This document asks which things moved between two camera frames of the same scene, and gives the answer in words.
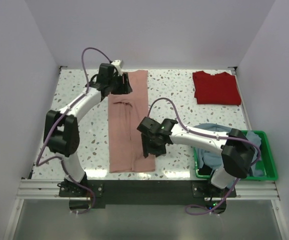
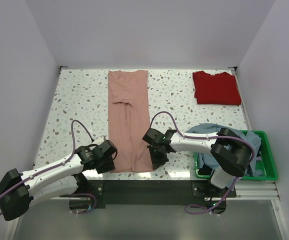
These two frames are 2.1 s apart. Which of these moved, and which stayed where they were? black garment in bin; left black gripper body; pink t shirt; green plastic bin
Moved: left black gripper body
Stayed: green plastic bin; black garment in bin; pink t shirt
